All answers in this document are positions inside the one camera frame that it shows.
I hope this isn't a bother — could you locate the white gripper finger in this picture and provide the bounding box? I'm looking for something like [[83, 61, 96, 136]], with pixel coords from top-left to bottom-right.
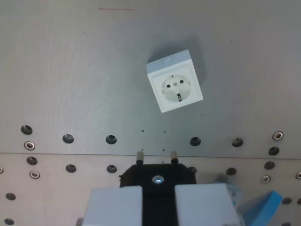
[[175, 183, 245, 226], [76, 186, 143, 226]]

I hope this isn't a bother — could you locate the white wall socket box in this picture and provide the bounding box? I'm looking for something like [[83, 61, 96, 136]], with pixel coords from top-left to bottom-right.
[[146, 49, 204, 114]]

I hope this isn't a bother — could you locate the pale blue plastic piece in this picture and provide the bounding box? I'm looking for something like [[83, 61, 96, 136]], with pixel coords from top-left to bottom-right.
[[215, 174, 242, 208]]

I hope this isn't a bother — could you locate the black two-pin power plug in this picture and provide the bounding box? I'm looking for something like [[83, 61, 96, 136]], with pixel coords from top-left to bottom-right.
[[119, 150, 198, 226]]

